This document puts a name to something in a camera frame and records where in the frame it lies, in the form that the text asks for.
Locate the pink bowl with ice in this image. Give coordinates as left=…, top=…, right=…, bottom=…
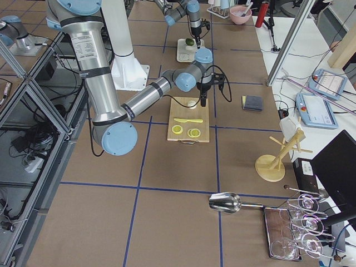
left=229, top=6, right=252, bottom=25

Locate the steel cylinder black-tipped tool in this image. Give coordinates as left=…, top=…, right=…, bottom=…
left=242, top=2, right=253, bottom=17

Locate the wooden mug tree stand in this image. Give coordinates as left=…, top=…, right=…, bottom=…
left=255, top=127, right=313, bottom=182

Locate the dark tray with glasses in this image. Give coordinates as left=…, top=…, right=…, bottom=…
left=263, top=190, right=336, bottom=261

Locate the far teach pendant tablet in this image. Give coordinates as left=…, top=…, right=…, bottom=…
left=308, top=68, right=348, bottom=100

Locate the green lime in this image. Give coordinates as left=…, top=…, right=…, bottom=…
left=185, top=38, right=194, bottom=46

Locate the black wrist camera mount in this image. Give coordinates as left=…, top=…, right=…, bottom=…
left=201, top=18, right=210, bottom=31

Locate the teach pendant tablet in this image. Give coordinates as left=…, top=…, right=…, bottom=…
left=295, top=93, right=338, bottom=129
left=308, top=68, right=348, bottom=100

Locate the wooden cutting board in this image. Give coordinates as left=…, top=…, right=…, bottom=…
left=167, top=97, right=210, bottom=144

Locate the black computer monitor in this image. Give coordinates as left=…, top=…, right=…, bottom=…
left=311, top=130, right=355, bottom=227

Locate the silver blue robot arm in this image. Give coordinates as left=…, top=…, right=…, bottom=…
left=154, top=0, right=210, bottom=49
left=46, top=1, right=224, bottom=156

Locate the near teach pendant tablet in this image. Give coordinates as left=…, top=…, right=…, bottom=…
left=295, top=93, right=338, bottom=129

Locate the steel ice scoop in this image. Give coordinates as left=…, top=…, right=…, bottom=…
left=209, top=192, right=264, bottom=214

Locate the lemon slice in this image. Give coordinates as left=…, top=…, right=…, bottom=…
left=187, top=128, right=201, bottom=138
left=171, top=125, right=183, bottom=135

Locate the black tripod selfie stick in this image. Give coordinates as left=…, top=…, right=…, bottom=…
left=264, top=0, right=280, bottom=52

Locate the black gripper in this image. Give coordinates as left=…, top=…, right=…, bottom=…
left=197, top=75, right=224, bottom=107
left=190, top=26, right=202, bottom=49

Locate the white round bun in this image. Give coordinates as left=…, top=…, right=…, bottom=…
left=187, top=100, right=199, bottom=109

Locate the white rectangular tray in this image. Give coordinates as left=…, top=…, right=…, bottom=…
left=176, top=38, right=197, bottom=63

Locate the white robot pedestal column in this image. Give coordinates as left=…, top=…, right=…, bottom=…
left=101, top=0, right=150, bottom=91

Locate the aluminium frame post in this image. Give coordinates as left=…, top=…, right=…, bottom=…
left=266, top=0, right=315, bottom=86

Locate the right lemon slice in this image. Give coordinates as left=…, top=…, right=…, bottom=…
left=187, top=128, right=201, bottom=138

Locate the red cylinder flask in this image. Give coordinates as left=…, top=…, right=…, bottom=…
left=255, top=1, right=269, bottom=28

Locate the yellow plastic spoon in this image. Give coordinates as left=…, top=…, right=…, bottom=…
left=174, top=118, right=204, bottom=123

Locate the left lemon slice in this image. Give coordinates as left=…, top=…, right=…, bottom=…
left=171, top=125, right=183, bottom=135

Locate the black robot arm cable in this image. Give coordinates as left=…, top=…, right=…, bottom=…
left=164, top=64, right=233, bottom=110

